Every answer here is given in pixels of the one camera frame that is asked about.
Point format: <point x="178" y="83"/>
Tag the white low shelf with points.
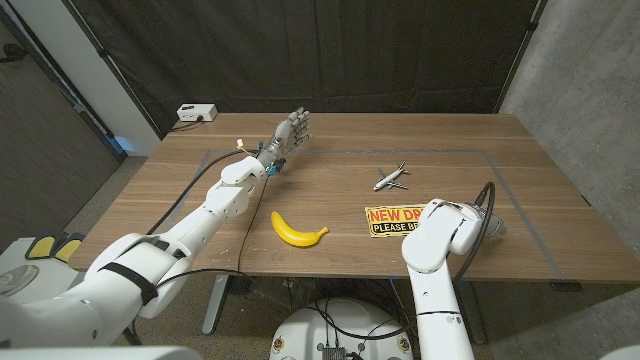
<point x="60" y="270"/>

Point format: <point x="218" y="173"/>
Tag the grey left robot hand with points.
<point x="287" y="137"/>

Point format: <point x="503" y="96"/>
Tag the white toy airplane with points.
<point x="390" y="178"/>

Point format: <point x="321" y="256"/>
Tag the wooden table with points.
<point x="375" y="150"/>

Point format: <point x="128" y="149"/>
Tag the yellow toy banana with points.
<point x="292" y="236"/>

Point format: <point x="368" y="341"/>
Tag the yellow new driver bumper sticker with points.
<point x="392" y="220"/>

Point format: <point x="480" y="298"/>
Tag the grey sneaker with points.
<point x="17" y="279"/>

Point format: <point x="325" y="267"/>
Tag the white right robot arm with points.
<point x="435" y="280"/>

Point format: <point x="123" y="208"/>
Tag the grey metal table leg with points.
<point x="216" y="300"/>
<point x="478" y="320"/>

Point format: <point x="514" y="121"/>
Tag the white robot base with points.
<point x="300" y="335"/>

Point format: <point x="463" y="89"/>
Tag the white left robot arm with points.
<point x="125" y="280"/>

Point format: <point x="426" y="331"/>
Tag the black backdrop stand pole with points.
<point x="119" y="75"/>
<point x="521" y="50"/>

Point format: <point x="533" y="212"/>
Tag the white power box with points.
<point x="196" y="112"/>

